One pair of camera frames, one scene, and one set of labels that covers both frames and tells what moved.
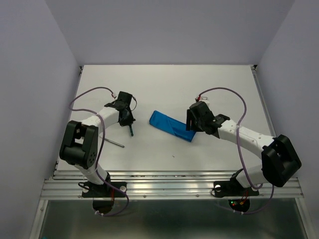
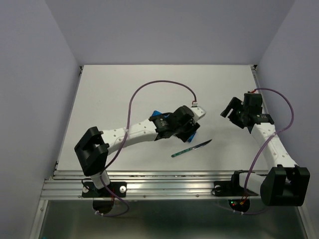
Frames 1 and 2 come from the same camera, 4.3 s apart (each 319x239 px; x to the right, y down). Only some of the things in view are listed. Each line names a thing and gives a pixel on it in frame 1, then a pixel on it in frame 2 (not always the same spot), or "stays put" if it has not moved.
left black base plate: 105,190 stays put
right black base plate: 232,188 stays put
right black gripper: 190,119 -> 234,103
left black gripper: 128,121 -> 191,128
